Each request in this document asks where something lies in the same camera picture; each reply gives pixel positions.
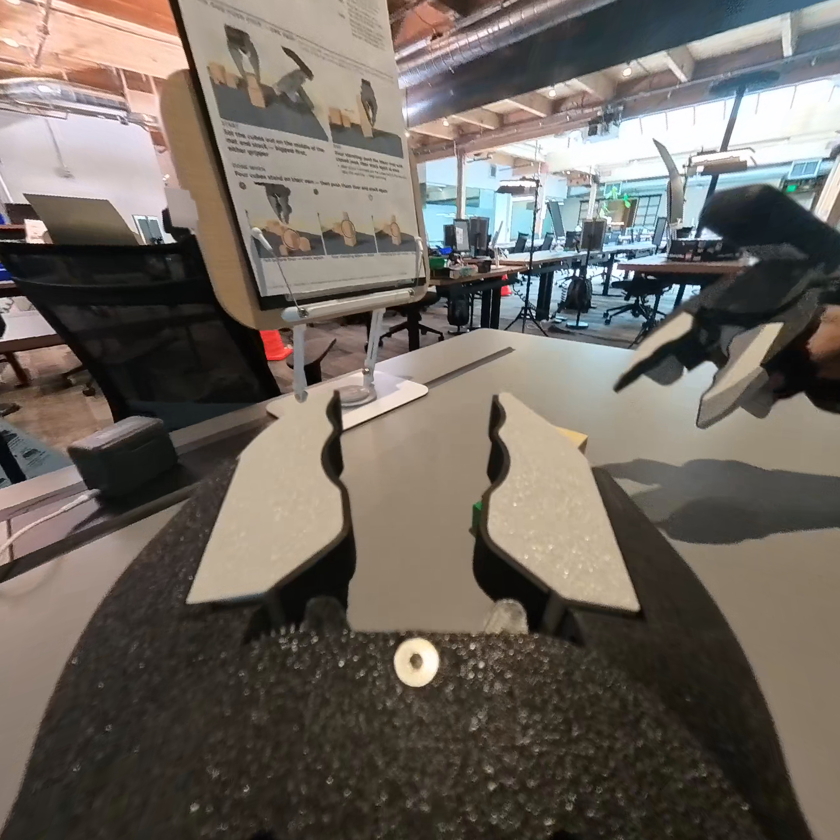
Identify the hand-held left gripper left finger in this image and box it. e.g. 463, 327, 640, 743
187, 390, 356, 609

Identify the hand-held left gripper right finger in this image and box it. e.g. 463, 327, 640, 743
470, 392, 641, 622

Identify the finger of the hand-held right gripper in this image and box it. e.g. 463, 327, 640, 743
613, 308, 702, 393
696, 320, 786, 429

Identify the person's right hand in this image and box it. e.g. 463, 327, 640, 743
809, 305, 840, 416

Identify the wooden desk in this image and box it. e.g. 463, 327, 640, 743
617, 252, 749, 277

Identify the black tripod stand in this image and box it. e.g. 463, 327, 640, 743
497, 177, 551, 337

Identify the grey charger case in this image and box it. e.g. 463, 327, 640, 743
67, 415, 178, 503

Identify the black mesh office chair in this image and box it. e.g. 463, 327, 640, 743
0, 235, 337, 434

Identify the wooden document stand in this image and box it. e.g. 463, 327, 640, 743
161, 69, 431, 432

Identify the blue box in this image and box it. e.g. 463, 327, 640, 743
0, 420, 73, 488

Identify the printed instruction sheet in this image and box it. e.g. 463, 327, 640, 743
169, 0, 426, 311

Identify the grey laptop lid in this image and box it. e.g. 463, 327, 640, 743
23, 193, 142, 247

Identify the white cable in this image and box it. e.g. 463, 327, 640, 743
0, 489, 101, 559

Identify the metal ventilation duct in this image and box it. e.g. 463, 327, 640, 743
394, 0, 634, 89

